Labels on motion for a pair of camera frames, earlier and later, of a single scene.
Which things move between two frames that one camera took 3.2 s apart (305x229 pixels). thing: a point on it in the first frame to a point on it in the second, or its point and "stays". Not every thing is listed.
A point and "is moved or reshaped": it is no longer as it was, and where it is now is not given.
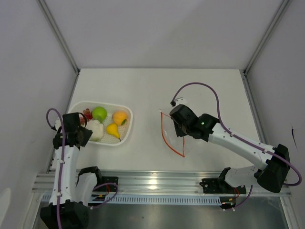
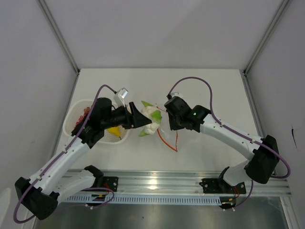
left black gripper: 87,133 to 135,120
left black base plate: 108,187 stays
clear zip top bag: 172,133 is moved or reshaped
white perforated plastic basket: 124,130 stays
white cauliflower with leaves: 97,129 is moved or reshaped
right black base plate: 219,186 stays
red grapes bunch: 88,114 stays
